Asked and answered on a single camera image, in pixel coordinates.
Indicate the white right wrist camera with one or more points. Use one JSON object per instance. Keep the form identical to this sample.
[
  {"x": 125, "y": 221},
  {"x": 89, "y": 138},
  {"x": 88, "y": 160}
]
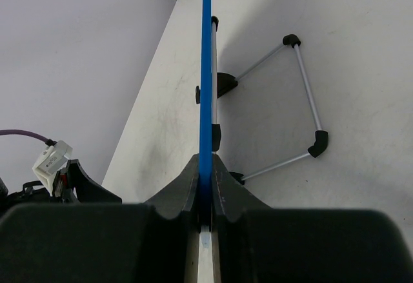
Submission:
[{"x": 52, "y": 159}]

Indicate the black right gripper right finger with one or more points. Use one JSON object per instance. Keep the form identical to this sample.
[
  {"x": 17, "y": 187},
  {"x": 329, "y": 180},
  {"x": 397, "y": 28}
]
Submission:
[{"x": 252, "y": 242}]

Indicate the metal whiteboard stand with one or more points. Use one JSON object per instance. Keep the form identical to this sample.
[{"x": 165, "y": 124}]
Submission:
[{"x": 266, "y": 117}]

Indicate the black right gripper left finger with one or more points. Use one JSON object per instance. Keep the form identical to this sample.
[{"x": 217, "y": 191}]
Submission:
[{"x": 94, "y": 237}]

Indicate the blue framed whiteboard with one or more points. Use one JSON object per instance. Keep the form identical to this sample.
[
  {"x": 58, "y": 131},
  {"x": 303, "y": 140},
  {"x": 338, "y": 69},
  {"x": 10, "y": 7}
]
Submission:
[{"x": 204, "y": 191}]

